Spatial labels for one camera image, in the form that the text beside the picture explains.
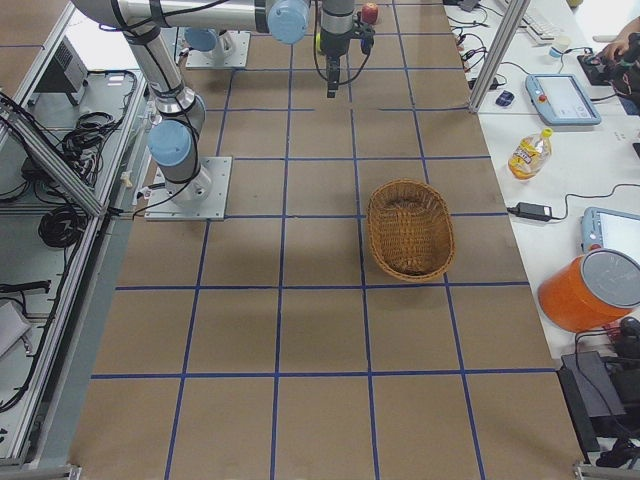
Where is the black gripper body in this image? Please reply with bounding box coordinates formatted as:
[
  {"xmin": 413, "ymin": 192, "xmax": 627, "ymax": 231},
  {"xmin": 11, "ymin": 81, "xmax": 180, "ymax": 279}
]
[{"xmin": 326, "ymin": 55, "xmax": 341, "ymax": 84}]

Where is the red apple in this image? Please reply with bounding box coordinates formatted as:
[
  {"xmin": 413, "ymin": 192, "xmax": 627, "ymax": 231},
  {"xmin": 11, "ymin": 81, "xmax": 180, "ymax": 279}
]
[{"xmin": 361, "ymin": 2, "xmax": 379, "ymax": 25}]

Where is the wicker basket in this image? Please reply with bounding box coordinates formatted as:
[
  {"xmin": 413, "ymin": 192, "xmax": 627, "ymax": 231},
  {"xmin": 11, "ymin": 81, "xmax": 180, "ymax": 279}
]
[{"xmin": 366, "ymin": 179, "xmax": 455, "ymax": 283}]

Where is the person hand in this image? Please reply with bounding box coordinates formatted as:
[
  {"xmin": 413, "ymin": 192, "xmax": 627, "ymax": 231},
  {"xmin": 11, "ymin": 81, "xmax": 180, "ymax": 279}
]
[{"xmin": 601, "ymin": 36, "xmax": 629, "ymax": 62}]

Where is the dark blue pouch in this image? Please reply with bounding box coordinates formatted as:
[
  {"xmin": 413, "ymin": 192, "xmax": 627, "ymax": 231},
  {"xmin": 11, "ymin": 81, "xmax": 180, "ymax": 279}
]
[{"xmin": 495, "ymin": 90, "xmax": 515, "ymax": 107}]

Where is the orange juice bottle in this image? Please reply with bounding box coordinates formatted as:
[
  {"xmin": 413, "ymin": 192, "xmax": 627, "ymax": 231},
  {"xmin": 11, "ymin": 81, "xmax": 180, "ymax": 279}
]
[{"xmin": 508, "ymin": 127, "xmax": 554, "ymax": 180}]

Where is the blue teach pendant far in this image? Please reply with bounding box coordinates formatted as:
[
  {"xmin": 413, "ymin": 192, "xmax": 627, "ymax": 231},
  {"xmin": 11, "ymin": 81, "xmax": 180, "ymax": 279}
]
[{"xmin": 525, "ymin": 74, "xmax": 601, "ymax": 126}]

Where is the blue teach pendant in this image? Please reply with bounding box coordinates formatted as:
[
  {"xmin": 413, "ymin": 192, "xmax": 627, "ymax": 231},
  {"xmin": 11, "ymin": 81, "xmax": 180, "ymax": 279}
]
[
  {"xmin": 525, "ymin": 74, "xmax": 601, "ymax": 126},
  {"xmin": 581, "ymin": 207, "xmax": 640, "ymax": 262}
]

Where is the paper cup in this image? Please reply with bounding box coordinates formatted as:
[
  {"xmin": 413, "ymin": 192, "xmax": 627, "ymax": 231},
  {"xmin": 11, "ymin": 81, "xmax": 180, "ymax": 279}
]
[{"xmin": 548, "ymin": 35, "xmax": 571, "ymax": 59}]

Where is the black power adapter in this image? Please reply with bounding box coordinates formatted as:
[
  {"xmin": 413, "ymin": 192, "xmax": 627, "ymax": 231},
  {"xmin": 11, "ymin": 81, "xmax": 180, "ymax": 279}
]
[{"xmin": 507, "ymin": 202, "xmax": 553, "ymax": 222}]

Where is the grey control box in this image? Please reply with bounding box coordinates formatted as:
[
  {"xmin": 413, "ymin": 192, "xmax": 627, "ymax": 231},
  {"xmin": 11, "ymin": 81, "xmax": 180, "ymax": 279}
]
[{"xmin": 34, "ymin": 36, "xmax": 88, "ymax": 106}]

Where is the blue teach pendant near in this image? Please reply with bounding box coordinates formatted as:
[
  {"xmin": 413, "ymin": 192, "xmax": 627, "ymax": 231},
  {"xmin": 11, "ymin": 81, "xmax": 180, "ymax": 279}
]
[{"xmin": 581, "ymin": 207, "xmax": 640, "ymax": 262}]

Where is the orange bucket grey lid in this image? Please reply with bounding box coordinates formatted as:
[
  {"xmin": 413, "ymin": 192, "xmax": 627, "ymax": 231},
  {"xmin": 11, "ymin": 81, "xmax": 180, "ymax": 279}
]
[{"xmin": 538, "ymin": 249, "xmax": 639, "ymax": 333}]

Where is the black box on floor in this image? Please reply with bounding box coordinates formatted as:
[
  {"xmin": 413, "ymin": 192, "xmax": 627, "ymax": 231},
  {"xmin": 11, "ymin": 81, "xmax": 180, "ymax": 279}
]
[{"xmin": 557, "ymin": 351, "xmax": 626, "ymax": 455}]

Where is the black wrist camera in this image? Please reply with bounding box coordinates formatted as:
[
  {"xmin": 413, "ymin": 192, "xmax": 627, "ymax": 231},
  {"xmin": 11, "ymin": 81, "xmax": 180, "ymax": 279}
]
[{"xmin": 356, "ymin": 21, "xmax": 375, "ymax": 56}]

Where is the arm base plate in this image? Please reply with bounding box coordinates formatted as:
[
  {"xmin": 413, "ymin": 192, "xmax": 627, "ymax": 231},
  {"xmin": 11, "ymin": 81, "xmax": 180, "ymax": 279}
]
[
  {"xmin": 143, "ymin": 157, "xmax": 232, "ymax": 221},
  {"xmin": 186, "ymin": 30, "xmax": 251, "ymax": 70}
]

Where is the aluminium frame post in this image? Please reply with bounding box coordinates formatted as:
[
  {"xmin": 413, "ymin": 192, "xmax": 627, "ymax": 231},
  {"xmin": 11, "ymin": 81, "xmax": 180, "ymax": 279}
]
[{"xmin": 468, "ymin": 0, "xmax": 530, "ymax": 113}]

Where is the coiled black cable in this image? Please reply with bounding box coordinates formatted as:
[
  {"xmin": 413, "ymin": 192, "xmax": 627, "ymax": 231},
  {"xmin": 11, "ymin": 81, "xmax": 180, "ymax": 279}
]
[{"xmin": 38, "ymin": 204, "xmax": 87, "ymax": 248}]

